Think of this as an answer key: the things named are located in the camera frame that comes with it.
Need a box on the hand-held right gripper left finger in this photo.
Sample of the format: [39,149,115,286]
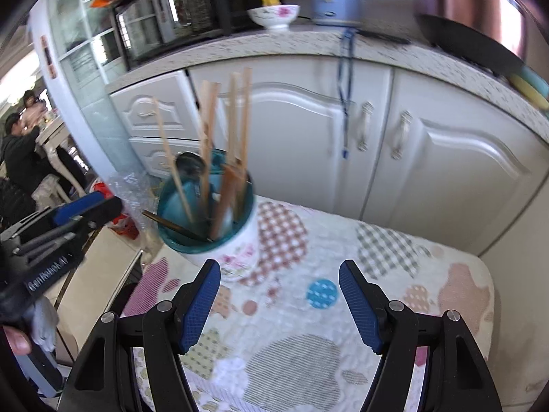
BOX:
[58,260,221,412]

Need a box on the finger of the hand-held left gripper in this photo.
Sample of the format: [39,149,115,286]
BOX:
[51,192,108,226]
[11,196,124,259]

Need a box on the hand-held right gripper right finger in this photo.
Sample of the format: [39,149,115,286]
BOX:
[339,260,502,412]

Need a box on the dark metal utensil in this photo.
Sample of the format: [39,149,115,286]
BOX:
[142,210,213,242]

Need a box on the teal rimmed white utensil holder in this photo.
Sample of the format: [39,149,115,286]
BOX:
[156,149,259,283]

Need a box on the light wooden chopstick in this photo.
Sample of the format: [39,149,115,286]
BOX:
[207,81,221,168]
[198,81,212,226]
[212,72,242,241]
[153,98,195,226]

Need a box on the metal spoon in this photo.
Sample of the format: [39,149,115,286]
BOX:
[175,151,207,224]

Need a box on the person's left hand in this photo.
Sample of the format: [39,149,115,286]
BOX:
[2,325,33,356]

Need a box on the red plastic bag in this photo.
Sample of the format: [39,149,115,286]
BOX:
[91,181,141,240]

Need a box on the clear plastic bag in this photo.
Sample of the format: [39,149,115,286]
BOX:
[106,171,164,242]

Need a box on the white dining chair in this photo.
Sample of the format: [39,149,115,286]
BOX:
[38,119,87,203]

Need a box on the patchwork quilted cloth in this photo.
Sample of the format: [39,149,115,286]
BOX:
[122,195,496,412]

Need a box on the white cabinet drawer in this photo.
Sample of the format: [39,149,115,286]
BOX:
[128,136,207,182]
[108,71,199,141]

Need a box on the white glass-door cupboard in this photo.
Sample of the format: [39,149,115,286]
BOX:
[29,0,126,183]

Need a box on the orange adhesive hook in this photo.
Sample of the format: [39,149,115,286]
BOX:
[40,35,57,79]

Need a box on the white corner cabinet door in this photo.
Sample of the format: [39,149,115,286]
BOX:
[479,137,549,267]

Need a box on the black microwave oven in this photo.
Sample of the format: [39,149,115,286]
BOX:
[113,0,242,72]

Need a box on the speckled stone countertop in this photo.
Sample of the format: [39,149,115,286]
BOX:
[105,23,549,122]

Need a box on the floral ceramic bowl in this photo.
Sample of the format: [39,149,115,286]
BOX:
[247,4,301,31]

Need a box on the yellow sponge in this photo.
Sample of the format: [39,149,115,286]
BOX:
[510,73,549,111]

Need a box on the teal sponge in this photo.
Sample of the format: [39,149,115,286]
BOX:
[520,66,549,95]

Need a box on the rose gold rice cooker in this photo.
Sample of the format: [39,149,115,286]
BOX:
[409,0,529,75]

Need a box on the metal cabinet door handle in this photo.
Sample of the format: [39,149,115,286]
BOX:
[389,110,413,160]
[355,101,375,152]

